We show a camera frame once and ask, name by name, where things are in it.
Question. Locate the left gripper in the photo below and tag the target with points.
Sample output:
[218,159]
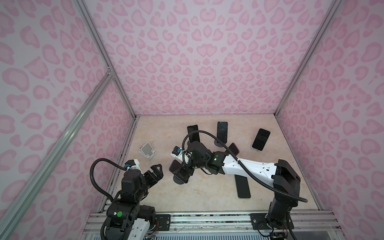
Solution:
[158,174]

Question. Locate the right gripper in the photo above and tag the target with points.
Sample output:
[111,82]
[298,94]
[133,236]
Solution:
[188,170]

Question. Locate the black phone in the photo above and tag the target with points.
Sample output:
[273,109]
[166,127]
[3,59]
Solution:
[177,169]
[222,131]
[261,139]
[195,137]
[243,189]

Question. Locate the white phone stand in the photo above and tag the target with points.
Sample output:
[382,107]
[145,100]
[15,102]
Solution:
[147,151]

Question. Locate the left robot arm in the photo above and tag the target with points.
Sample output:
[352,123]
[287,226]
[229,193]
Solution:
[126,218]

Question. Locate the front left dark stand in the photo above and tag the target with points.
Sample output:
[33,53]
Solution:
[177,180]

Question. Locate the dark stand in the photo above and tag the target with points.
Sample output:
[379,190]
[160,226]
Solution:
[219,143]
[177,180]

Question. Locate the back centre dark stand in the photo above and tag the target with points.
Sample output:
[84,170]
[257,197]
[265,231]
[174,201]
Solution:
[219,143]

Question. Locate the centre pink-edged phone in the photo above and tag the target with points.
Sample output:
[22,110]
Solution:
[233,150]

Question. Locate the left diagonal aluminium bar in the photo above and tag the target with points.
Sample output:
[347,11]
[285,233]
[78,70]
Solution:
[22,203]

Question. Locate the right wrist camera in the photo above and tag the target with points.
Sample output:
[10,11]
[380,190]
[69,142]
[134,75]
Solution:
[177,153]

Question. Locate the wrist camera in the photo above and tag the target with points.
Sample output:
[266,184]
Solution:
[177,153]
[132,165]

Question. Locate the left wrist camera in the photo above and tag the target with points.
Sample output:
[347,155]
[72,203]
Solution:
[132,165]

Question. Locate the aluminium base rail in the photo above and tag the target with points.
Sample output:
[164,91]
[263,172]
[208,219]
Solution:
[242,225]

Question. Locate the left corner aluminium post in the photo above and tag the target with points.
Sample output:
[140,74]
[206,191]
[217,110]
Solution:
[91,27]

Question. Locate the corner aluminium post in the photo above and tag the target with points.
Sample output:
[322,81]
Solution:
[91,27]
[315,42]

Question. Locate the right corner aluminium post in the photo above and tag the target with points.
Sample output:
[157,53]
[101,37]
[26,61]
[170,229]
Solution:
[315,42]

